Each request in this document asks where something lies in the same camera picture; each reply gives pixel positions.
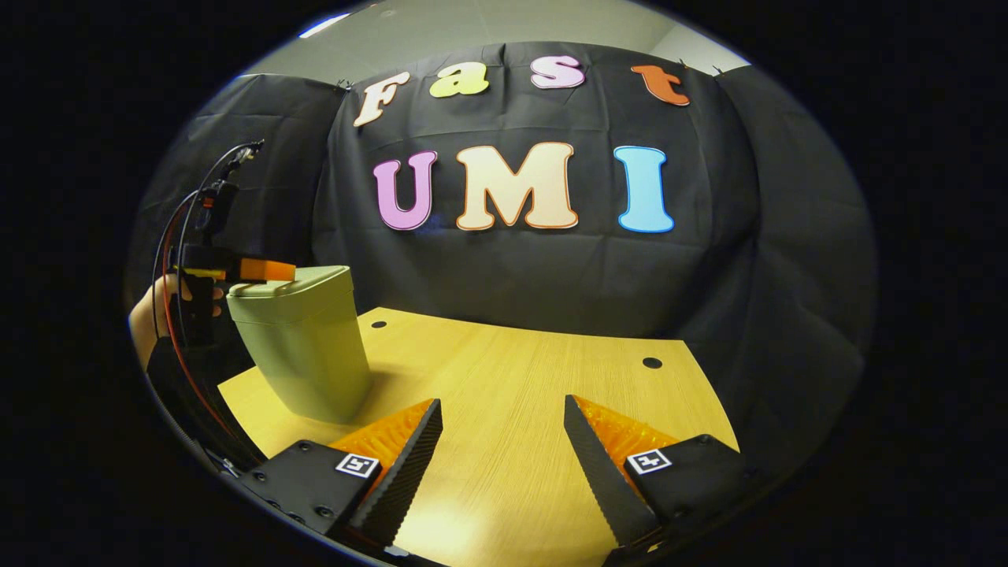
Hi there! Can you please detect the red cable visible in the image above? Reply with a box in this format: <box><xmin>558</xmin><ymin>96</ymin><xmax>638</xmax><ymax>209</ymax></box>
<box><xmin>160</xmin><ymin>193</ymin><xmax>242</xmax><ymax>447</ymax></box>

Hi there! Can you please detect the ceiling light panel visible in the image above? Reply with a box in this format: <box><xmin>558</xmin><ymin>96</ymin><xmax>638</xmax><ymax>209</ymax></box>
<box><xmin>298</xmin><ymin>11</ymin><xmax>353</xmax><ymax>39</ymax></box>

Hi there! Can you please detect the wooden desktop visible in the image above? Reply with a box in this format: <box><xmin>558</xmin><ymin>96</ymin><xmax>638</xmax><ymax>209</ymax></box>
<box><xmin>217</xmin><ymin>307</ymin><xmax>741</xmax><ymax>567</ymax></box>

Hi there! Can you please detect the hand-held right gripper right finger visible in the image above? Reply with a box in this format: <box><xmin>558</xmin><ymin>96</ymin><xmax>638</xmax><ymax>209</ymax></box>
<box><xmin>562</xmin><ymin>394</ymin><xmax>769</xmax><ymax>554</ymax></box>

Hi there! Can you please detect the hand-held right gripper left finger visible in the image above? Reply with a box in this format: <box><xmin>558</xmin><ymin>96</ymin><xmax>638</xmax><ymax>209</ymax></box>
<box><xmin>236</xmin><ymin>398</ymin><xmax>444</xmax><ymax>554</ymax></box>

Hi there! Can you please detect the pale green desktop garbage bin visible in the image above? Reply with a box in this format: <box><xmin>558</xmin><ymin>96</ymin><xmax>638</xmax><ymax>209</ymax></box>
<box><xmin>227</xmin><ymin>265</ymin><xmax>373</xmax><ymax>424</ymax></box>

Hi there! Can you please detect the black backdrop cloth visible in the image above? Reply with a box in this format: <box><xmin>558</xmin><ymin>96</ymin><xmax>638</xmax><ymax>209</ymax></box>
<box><xmin>126</xmin><ymin>41</ymin><xmax>879</xmax><ymax>475</ymax></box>

